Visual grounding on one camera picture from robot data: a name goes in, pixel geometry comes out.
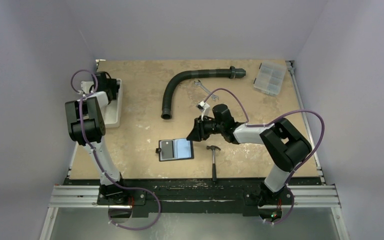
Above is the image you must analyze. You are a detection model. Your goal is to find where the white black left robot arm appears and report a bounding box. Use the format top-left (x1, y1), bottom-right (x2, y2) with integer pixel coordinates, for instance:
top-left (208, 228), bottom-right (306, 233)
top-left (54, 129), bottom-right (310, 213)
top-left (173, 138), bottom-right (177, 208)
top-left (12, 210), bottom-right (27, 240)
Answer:
top-left (64, 71), bottom-right (129, 205)

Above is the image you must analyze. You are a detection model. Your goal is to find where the clear plastic organizer box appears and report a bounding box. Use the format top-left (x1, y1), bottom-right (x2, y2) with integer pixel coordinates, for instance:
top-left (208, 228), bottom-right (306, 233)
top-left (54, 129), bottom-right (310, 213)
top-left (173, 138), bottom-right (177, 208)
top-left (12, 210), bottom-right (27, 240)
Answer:
top-left (253, 60), bottom-right (287, 96)

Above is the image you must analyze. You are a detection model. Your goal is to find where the black corrugated hose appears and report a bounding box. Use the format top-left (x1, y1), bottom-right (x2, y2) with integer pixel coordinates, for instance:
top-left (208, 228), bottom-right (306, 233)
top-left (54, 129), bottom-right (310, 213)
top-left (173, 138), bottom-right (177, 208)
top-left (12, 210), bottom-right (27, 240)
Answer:
top-left (160, 66), bottom-right (247, 120)

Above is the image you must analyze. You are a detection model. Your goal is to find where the white plastic tray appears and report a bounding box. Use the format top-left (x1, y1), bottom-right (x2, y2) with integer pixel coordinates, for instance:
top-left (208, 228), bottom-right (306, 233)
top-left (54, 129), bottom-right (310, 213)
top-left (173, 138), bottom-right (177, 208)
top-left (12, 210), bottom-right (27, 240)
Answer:
top-left (103, 78), bottom-right (123, 128)

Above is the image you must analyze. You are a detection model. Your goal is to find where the black handled hammer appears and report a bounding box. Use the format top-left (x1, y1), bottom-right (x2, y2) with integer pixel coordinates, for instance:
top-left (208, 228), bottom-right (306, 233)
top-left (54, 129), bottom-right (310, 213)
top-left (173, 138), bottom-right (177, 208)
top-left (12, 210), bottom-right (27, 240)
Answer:
top-left (206, 145), bottom-right (221, 183)

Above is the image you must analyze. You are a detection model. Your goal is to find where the silver wrench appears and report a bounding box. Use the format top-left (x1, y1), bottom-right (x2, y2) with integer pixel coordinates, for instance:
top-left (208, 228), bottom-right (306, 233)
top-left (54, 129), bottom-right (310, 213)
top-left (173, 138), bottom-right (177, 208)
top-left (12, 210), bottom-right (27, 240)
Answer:
top-left (194, 79), bottom-right (219, 102)

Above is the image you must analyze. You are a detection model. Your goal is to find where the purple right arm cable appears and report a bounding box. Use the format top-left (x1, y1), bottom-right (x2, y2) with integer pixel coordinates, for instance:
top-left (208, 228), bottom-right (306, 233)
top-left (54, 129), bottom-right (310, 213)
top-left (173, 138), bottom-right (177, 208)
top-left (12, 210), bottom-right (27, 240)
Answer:
top-left (201, 88), bottom-right (326, 226)

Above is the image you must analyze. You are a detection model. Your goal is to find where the black card holder wallet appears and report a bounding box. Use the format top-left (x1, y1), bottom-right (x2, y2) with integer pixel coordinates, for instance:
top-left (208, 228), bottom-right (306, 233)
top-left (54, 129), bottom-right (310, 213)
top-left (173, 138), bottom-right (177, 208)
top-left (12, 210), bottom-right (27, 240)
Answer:
top-left (155, 138), bottom-right (194, 162)

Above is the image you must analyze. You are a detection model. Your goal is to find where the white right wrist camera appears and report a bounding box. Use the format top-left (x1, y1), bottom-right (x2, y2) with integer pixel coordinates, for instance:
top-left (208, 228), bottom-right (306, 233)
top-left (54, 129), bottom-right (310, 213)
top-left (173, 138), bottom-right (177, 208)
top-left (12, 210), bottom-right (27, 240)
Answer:
top-left (196, 101), bottom-right (210, 121)

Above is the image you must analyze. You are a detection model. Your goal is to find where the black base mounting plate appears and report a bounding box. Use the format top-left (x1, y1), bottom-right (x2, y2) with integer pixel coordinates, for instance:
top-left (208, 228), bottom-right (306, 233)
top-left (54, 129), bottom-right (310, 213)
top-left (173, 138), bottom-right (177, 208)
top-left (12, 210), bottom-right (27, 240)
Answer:
top-left (63, 177), bottom-right (321, 220)

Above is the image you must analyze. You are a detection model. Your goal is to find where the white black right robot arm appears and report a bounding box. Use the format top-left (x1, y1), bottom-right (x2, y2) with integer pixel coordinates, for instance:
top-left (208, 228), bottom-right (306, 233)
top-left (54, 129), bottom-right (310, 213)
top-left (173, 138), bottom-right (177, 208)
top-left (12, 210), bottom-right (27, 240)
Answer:
top-left (186, 101), bottom-right (312, 204)

